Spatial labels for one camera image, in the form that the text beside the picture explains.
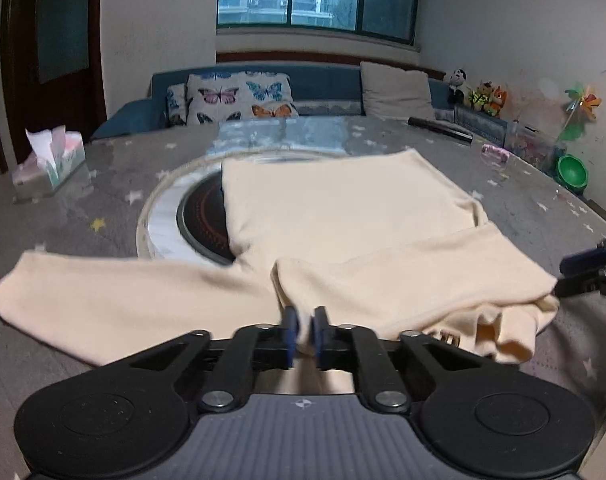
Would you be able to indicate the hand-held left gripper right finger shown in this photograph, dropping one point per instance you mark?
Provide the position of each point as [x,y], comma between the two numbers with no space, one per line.
[322,340]

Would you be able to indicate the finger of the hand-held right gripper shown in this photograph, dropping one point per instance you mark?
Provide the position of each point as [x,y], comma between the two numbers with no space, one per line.
[583,259]
[583,285]

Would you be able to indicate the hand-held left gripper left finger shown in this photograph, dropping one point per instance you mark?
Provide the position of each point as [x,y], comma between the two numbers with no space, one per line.
[289,336]

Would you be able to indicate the cream long-sleeve shirt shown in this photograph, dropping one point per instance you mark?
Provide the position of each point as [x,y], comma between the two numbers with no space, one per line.
[358,210]

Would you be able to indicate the green bowl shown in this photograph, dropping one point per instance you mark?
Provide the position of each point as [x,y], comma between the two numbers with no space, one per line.
[573,172]

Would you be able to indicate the clear plastic container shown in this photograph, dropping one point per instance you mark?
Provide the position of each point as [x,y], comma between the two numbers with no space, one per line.
[533,145]

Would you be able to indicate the pink packet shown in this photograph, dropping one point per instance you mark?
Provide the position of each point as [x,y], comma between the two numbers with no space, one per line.
[495,153]

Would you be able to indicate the black round induction cooker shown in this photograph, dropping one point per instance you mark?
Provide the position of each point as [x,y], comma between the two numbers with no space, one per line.
[203,220]

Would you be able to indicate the colourful pinwheel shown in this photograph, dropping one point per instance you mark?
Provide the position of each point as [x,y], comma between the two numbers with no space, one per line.
[583,100]

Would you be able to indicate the built-in round induction cooker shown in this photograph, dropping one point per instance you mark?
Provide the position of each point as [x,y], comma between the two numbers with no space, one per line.
[155,220]

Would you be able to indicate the orange plush toy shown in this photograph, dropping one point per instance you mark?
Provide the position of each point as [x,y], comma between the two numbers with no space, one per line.
[498,102]

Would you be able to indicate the yellow-green plush toy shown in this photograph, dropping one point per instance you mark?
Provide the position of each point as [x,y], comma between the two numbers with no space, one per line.
[479,96]

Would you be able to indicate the black remote control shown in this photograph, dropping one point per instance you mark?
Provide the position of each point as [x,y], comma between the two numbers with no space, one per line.
[440,128]

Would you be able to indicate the panda plush toy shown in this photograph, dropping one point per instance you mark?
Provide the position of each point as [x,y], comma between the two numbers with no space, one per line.
[455,85]

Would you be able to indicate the grey star-print tablecloth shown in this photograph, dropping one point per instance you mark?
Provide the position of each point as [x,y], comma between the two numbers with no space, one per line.
[108,180]

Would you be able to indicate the large butterfly-print pillow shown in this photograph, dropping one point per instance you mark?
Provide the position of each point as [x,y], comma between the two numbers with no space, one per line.
[233,95]

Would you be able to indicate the beige pillow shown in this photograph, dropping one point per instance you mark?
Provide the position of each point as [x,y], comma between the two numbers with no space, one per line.
[395,90]

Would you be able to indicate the small butterfly-print pillow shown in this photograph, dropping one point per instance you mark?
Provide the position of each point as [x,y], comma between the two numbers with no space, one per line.
[175,105]

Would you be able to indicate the blue sofa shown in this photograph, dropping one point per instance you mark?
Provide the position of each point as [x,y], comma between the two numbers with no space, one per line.
[323,80]

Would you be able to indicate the tissue box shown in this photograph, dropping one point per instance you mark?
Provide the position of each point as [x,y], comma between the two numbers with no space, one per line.
[58,160]

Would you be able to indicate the dark wooden door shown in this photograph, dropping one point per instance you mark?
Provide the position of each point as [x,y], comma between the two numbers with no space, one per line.
[58,35]

